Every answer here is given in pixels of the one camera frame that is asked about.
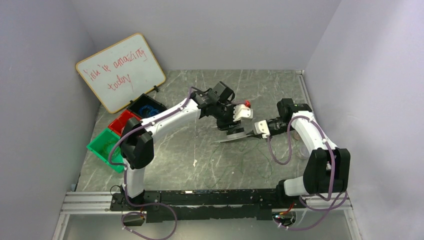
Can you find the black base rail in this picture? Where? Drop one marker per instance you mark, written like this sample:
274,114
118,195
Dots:
166,205

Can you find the red storage bin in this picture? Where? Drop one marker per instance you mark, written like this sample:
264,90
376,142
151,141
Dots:
118,124

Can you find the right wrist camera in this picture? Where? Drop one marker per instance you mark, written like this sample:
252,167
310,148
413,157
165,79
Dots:
261,129

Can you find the pink capped small bottle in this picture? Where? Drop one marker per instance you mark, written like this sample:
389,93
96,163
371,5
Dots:
296,136

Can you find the whiteboard with red writing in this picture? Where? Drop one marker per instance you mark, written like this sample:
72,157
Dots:
122,72

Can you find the green storage bin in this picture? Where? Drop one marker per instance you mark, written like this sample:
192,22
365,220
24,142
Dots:
101,146

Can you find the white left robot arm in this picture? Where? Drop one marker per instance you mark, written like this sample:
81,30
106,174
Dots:
136,143

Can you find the clear small jar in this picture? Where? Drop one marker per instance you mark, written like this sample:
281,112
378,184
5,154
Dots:
303,153

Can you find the white perforated filament spool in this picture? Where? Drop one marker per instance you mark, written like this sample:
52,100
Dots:
236,134

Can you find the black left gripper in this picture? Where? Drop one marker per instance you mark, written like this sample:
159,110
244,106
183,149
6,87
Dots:
228,125

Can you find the black storage bin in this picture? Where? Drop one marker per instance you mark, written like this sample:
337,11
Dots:
145,107

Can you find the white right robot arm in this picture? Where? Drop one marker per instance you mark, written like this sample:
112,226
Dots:
327,168

